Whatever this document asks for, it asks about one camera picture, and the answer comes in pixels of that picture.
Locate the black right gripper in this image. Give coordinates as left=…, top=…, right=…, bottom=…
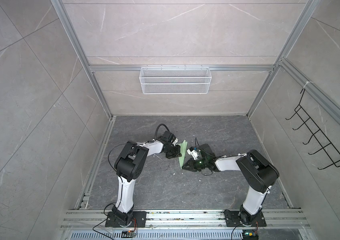
left=181, top=158, right=209, bottom=172

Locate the light green paper sheet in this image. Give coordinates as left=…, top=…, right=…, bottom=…
left=178, top=140, right=188, bottom=168

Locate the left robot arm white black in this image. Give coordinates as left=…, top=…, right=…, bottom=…
left=112, top=131, right=182, bottom=226

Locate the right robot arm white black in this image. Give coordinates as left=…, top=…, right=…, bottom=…
left=182, top=144, right=280, bottom=226

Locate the right small circuit board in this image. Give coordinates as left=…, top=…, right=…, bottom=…
left=242, top=230, right=259, bottom=240

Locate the small circuit board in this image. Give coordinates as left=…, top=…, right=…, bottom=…
left=121, top=230, right=137, bottom=238
left=242, top=230, right=259, bottom=240

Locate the left small circuit board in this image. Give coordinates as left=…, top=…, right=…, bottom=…
left=121, top=230, right=137, bottom=238

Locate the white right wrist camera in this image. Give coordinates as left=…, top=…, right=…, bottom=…
left=187, top=147, right=203, bottom=161

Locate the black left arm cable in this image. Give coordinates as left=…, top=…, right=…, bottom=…
left=154, top=123, right=171, bottom=140

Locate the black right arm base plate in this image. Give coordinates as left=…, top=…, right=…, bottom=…
left=223, top=209, right=267, bottom=227

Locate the white wire mesh basket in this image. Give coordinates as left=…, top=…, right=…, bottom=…
left=139, top=67, right=212, bottom=95

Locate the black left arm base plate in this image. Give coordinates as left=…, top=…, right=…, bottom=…
left=105, top=211, right=147, bottom=228

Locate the aluminium frame rail front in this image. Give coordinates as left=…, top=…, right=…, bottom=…
left=59, top=209, right=310, bottom=230

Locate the black wire hook rack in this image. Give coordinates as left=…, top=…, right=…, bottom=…
left=285, top=89, right=340, bottom=170

